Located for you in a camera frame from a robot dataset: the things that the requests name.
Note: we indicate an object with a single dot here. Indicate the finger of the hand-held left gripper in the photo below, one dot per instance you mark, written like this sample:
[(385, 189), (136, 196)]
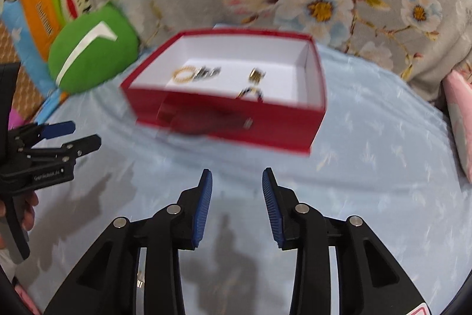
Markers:
[(86, 144), (59, 129)]

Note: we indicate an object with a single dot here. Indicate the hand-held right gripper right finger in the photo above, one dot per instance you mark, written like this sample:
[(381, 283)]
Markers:
[(271, 211)]

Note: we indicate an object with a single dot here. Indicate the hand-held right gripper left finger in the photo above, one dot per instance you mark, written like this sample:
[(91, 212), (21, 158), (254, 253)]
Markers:
[(204, 211)]

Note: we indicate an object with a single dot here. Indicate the red cardboard box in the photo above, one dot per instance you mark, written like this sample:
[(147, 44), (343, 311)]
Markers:
[(221, 115)]

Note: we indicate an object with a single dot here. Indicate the gold twisted bangle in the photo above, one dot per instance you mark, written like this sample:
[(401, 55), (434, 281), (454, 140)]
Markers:
[(176, 76)]

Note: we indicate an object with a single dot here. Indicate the silver wristwatch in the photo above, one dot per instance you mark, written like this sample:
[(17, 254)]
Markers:
[(208, 72)]

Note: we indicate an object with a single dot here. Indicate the person's left hand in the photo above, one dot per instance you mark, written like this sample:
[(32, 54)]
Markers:
[(28, 211)]

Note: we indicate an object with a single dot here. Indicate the green pillow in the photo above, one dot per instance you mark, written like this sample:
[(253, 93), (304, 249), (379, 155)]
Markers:
[(96, 53)]

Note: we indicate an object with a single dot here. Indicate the light blue palm-print sheet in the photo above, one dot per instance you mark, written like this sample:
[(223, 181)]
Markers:
[(368, 171)]

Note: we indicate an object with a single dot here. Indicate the colourful cartoon blanket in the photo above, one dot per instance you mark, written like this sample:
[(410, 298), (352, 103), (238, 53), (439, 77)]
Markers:
[(40, 5)]

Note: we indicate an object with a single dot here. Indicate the pink pillow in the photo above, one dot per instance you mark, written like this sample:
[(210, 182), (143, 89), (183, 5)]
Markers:
[(461, 123)]

